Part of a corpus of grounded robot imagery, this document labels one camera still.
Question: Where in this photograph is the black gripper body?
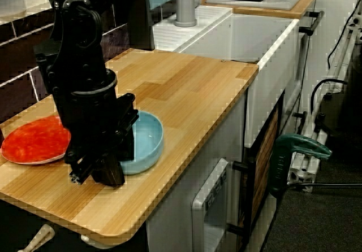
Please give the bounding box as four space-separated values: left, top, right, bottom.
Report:
53 85 139 185

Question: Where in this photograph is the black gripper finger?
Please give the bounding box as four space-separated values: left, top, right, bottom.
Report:
90 153 126 189
116 125 136 162

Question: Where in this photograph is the light blue bowl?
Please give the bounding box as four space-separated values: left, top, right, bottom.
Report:
117 110 165 176

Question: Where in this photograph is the red orange plate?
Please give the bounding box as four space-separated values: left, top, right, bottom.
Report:
1 115 72 166

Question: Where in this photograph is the white toy kitchen cabinet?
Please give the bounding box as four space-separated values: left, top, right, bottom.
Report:
145 93 247 252

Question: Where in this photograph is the grey toy dishwasher panel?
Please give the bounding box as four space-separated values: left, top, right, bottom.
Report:
191 157 230 252

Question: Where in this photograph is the wood slat black-framed door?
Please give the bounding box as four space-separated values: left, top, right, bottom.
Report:
226 93 285 252

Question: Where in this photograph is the grey toy faucet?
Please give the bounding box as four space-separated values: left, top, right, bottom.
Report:
174 0 203 28

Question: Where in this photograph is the white toy sink unit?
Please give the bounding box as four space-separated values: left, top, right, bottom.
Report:
152 5 300 148

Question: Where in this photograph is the green clamp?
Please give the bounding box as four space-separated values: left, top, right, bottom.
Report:
268 133 333 196

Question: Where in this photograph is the cream utensil handle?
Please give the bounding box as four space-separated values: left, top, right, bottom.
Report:
17 223 56 252

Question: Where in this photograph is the dark vertical post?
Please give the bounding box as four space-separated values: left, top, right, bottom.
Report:
126 0 182 51

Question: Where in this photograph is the silver aluminium frame rail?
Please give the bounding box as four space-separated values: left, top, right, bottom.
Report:
287 0 362 193

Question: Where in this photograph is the black looping cable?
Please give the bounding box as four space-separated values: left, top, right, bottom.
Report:
310 79 348 117

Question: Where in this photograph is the thin black cable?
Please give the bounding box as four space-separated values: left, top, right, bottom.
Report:
326 0 362 69

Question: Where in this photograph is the black oven door handle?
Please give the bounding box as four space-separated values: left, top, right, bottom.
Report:
298 10 325 37

